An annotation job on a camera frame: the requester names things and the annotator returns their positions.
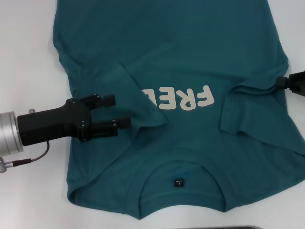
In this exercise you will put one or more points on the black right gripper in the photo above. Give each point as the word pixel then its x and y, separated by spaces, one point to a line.
pixel 297 83

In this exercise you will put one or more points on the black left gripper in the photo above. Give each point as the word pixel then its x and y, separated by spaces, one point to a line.
pixel 52 125

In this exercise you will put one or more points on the teal t-shirt with white print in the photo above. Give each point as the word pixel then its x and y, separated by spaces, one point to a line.
pixel 178 35

